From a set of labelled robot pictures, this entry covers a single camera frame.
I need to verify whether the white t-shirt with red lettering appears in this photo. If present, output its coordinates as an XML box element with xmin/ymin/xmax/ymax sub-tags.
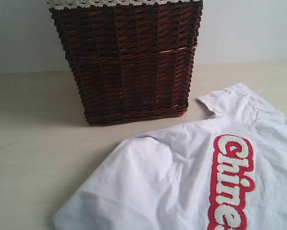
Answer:
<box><xmin>53</xmin><ymin>83</ymin><xmax>287</xmax><ymax>230</ymax></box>

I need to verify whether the dark brown wicker basket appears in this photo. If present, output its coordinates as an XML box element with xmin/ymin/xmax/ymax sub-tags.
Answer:
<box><xmin>49</xmin><ymin>2</ymin><xmax>204</xmax><ymax>125</ymax></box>

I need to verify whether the grey fabric liner lace trim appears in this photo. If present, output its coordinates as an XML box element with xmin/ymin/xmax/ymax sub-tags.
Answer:
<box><xmin>46</xmin><ymin>0</ymin><xmax>204</xmax><ymax>10</ymax></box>

